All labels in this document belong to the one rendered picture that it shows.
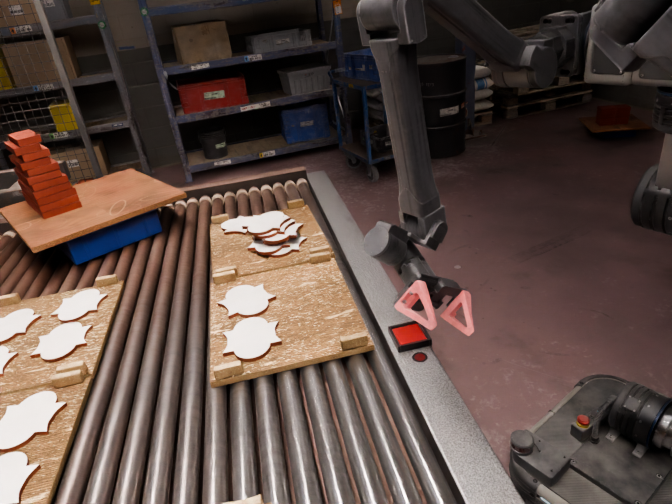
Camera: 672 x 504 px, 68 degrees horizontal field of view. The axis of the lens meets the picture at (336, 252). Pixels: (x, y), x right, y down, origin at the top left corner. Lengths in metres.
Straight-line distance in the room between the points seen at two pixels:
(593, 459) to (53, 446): 1.47
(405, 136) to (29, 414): 0.90
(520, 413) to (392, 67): 1.71
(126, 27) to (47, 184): 4.11
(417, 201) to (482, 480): 0.47
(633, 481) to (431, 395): 0.93
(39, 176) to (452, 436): 1.49
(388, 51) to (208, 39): 4.55
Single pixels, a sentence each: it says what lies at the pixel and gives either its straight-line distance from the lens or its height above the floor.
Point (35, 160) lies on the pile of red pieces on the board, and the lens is 1.89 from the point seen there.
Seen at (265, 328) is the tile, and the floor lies 0.95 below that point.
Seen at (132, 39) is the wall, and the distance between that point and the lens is 5.89.
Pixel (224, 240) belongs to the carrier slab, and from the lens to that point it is 1.64.
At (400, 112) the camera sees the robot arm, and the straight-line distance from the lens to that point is 0.86.
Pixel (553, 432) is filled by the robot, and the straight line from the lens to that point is 1.90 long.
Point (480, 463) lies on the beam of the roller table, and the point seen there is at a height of 0.91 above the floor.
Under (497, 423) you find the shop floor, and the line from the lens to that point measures 2.22.
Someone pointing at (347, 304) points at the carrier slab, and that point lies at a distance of 1.22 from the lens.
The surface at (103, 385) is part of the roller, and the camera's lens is 1.22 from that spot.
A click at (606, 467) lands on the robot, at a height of 0.26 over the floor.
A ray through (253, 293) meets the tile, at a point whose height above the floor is 0.95.
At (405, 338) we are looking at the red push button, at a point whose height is 0.93.
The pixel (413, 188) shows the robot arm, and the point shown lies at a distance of 0.91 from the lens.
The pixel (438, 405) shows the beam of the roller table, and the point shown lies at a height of 0.91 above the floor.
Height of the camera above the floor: 1.62
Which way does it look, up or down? 28 degrees down
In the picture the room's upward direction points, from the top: 7 degrees counter-clockwise
